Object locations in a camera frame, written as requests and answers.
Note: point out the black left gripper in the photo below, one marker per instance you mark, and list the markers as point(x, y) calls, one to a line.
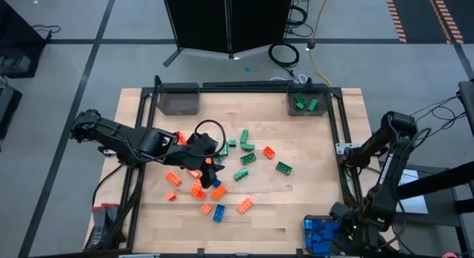
point(196, 150)

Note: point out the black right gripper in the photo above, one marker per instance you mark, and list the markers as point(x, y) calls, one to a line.
point(344, 219)

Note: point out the small blue toy brick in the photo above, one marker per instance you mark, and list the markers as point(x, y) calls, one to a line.
point(216, 183)

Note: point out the large blue toy brick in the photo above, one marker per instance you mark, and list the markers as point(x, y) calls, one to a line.
point(326, 228)

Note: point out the small green toy brick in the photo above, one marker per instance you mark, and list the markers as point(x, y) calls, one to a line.
point(299, 106)
point(232, 143)

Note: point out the narrow green toy brick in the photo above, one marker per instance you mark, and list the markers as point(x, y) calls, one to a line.
point(243, 136)

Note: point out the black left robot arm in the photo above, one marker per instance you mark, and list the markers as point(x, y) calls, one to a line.
point(111, 133)

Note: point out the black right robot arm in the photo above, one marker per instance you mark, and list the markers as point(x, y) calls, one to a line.
point(392, 165)

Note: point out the small orange toy brick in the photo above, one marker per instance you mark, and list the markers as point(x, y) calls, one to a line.
point(208, 161)
point(201, 195)
point(171, 195)
point(206, 209)

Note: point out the grey translucent plastic bin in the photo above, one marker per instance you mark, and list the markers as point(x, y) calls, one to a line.
point(179, 102)
point(306, 217)
point(307, 88)

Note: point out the white paper sheet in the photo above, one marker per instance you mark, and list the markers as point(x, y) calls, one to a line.
point(414, 206)

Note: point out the black stand beam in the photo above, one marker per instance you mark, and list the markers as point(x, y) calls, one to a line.
point(433, 182)

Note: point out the grey side table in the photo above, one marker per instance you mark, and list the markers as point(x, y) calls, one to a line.
point(440, 210)

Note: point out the pink round object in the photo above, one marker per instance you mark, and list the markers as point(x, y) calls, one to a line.
point(450, 255)

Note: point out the black partition panel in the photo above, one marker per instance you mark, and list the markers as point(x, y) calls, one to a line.
point(222, 20)

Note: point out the black cabinet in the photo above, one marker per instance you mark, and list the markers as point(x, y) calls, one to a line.
point(9, 106)
point(18, 46)

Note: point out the dark mat orange stripes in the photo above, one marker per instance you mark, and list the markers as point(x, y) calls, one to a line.
point(414, 13)

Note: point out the black metal table frame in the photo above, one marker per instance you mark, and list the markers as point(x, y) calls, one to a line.
point(244, 90)

